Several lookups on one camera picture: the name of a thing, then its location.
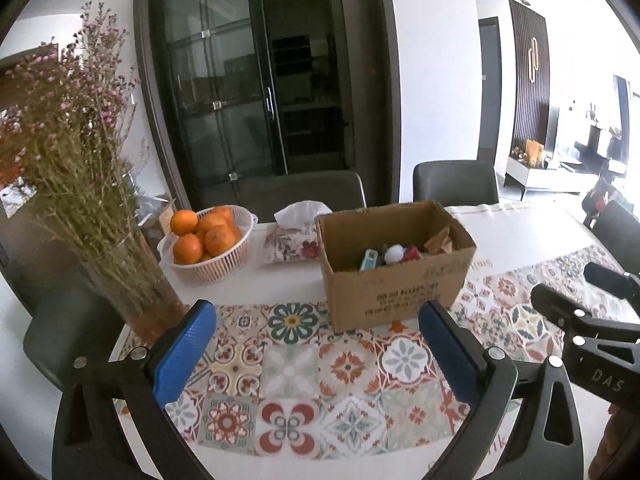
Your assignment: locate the dried pink flower bouquet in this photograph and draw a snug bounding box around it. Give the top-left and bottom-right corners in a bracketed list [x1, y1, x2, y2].
[20, 2, 140, 263]

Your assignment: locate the white tv cabinet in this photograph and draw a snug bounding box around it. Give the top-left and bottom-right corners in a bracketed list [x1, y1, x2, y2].
[504, 157, 599, 200]

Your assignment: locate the white plush toy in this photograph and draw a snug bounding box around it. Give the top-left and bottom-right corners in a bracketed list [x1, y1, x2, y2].
[384, 244, 405, 266]

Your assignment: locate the black glass sliding door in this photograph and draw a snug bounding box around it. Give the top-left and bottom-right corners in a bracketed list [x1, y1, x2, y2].
[134, 0, 288, 209]

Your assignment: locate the right hand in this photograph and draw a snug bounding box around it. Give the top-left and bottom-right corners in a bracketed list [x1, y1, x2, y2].
[588, 404, 639, 479]

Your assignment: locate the brown cardboard box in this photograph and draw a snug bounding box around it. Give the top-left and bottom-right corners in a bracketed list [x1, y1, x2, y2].
[316, 200, 476, 333]

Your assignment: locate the glass flower vase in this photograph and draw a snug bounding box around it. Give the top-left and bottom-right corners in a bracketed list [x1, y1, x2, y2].
[85, 231, 189, 346]

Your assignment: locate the dark chair far right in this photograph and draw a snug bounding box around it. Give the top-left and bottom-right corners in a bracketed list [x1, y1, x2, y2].
[591, 200, 640, 275]

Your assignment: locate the orange mandarin pile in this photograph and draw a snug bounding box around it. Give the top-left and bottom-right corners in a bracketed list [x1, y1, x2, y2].
[170, 206, 243, 266]

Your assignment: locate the dark chair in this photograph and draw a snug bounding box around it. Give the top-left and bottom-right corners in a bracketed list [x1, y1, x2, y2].
[591, 200, 640, 275]
[23, 283, 125, 390]
[235, 170, 367, 222]
[413, 160, 499, 207]

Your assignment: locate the copper foil snack packet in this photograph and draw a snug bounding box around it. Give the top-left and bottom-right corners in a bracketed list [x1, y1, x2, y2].
[424, 226, 454, 256]

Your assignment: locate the brown entrance door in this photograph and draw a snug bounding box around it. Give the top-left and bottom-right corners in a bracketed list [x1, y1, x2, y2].
[1, 41, 60, 218]

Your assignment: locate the patterned tile tablecloth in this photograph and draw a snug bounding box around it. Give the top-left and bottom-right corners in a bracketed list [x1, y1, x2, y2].
[106, 201, 640, 480]

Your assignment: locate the floral tissue box cover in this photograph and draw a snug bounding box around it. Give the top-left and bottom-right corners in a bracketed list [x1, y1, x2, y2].
[262, 200, 332, 264]

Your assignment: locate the white plastic fruit basket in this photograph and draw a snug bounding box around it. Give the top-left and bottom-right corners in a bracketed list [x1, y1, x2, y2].
[157, 205, 258, 283]

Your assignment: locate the red green fluffy plush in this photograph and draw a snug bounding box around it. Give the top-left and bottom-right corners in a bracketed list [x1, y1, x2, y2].
[402, 246, 422, 261]

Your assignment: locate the dark chair near left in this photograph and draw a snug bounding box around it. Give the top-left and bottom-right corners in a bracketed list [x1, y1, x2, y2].
[23, 283, 125, 390]

